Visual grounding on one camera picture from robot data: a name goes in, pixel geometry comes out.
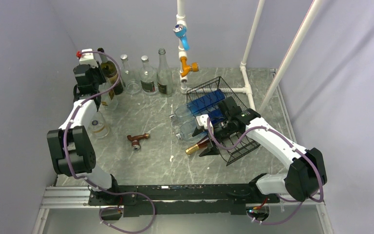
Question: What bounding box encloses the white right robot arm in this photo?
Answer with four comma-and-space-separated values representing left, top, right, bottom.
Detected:
195, 97, 327, 202

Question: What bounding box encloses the orange pipe valve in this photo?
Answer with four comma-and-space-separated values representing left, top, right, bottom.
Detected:
180, 56, 199, 78

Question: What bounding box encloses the white diagonal pole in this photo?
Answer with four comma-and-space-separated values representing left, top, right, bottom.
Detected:
257, 0, 324, 114

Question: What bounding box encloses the black wire wine rack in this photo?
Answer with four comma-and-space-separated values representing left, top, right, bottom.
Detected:
187, 77, 260, 166

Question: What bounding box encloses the round clear flask bottle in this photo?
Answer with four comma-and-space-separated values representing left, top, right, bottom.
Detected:
89, 112, 110, 139

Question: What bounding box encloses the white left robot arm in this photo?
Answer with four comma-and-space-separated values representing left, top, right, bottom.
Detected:
46, 64, 121, 205

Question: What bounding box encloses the clear bottle dark label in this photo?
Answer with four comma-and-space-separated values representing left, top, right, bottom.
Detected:
120, 54, 141, 95

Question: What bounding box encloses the brown gold-capped wine bottle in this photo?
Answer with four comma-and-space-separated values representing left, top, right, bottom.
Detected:
185, 138, 210, 155

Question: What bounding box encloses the dark green wine bottle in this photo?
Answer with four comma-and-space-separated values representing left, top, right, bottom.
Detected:
99, 54, 124, 95

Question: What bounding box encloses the clear black-capped bottle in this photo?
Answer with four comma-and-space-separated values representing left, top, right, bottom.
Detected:
99, 81, 118, 111

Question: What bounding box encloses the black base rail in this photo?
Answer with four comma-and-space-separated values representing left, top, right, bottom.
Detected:
88, 183, 280, 217

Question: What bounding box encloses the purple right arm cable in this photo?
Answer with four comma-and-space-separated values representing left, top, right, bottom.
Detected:
206, 117, 325, 226

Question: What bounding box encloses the tall clear open-neck bottle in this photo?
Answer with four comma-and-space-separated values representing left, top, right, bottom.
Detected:
157, 48, 173, 97

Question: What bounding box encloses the clear blue bottle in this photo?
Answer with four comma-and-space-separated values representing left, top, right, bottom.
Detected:
174, 109, 224, 141
169, 90, 225, 122

